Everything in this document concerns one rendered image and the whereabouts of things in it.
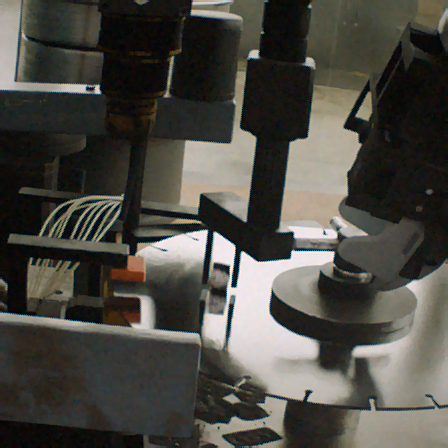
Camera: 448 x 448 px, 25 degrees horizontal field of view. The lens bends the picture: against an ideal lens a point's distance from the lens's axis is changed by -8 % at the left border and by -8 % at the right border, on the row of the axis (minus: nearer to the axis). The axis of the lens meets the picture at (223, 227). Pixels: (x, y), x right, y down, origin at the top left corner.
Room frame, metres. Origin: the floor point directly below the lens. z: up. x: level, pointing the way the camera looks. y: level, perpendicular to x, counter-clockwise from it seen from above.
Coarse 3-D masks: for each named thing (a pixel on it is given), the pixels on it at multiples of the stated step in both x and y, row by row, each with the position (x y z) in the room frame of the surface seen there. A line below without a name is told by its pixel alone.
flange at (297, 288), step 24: (312, 264) 0.75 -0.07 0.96; (288, 288) 0.69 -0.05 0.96; (312, 288) 0.70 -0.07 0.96; (336, 288) 0.68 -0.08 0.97; (360, 288) 0.68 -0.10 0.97; (408, 288) 0.72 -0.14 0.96; (288, 312) 0.67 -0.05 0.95; (312, 312) 0.66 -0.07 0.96; (336, 312) 0.66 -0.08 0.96; (360, 312) 0.66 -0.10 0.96; (384, 312) 0.67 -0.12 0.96; (408, 312) 0.67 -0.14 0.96
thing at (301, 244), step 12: (336, 228) 0.73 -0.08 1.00; (348, 228) 0.71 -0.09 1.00; (300, 240) 0.69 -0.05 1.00; (312, 240) 0.69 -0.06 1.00; (324, 240) 0.69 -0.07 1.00; (336, 240) 0.69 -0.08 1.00; (336, 252) 0.69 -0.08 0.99; (336, 264) 0.69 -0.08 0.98; (348, 264) 0.69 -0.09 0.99; (348, 276) 0.69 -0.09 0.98; (360, 276) 0.69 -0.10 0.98
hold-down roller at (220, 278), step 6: (216, 264) 0.70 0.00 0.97; (222, 264) 0.70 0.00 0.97; (228, 264) 0.70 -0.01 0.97; (216, 270) 0.70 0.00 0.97; (222, 270) 0.70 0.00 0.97; (228, 270) 0.70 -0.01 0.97; (216, 276) 0.70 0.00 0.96; (222, 276) 0.70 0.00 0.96; (228, 276) 0.70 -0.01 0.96; (216, 282) 0.70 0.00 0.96; (222, 282) 0.69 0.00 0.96; (228, 282) 0.70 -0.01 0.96; (216, 288) 0.70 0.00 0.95; (222, 288) 0.70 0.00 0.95
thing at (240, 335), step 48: (192, 240) 0.80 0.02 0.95; (144, 288) 0.69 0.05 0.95; (192, 288) 0.70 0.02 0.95; (240, 288) 0.71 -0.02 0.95; (432, 288) 0.75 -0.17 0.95; (240, 336) 0.63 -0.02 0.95; (288, 336) 0.63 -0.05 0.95; (336, 336) 0.64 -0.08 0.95; (384, 336) 0.65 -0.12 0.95; (432, 336) 0.65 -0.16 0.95; (240, 384) 0.55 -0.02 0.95; (288, 384) 0.56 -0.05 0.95; (336, 384) 0.56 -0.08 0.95; (384, 384) 0.57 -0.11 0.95; (432, 384) 0.57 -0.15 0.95
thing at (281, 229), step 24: (264, 144) 0.66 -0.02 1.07; (288, 144) 0.66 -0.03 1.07; (264, 168) 0.66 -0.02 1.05; (216, 192) 0.72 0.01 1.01; (264, 192) 0.66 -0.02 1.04; (216, 216) 0.69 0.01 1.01; (240, 216) 0.67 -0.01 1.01; (264, 216) 0.66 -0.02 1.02; (240, 240) 0.66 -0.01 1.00; (264, 240) 0.64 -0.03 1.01; (288, 240) 0.65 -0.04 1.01; (240, 264) 0.71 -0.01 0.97
